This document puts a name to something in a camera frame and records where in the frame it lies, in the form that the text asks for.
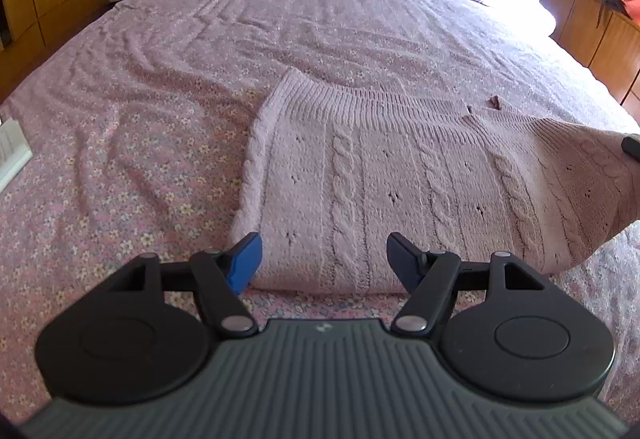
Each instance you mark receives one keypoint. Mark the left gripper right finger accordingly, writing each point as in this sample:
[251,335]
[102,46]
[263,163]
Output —
[429,277]

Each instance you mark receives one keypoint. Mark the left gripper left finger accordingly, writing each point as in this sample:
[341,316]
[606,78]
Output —
[219,279]

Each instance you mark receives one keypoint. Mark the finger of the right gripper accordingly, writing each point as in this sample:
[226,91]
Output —
[631,146]

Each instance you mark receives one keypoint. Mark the wooden dresser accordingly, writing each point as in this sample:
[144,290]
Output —
[604,41]

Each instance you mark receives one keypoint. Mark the pink cable knit cardigan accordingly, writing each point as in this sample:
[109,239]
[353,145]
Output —
[331,171]

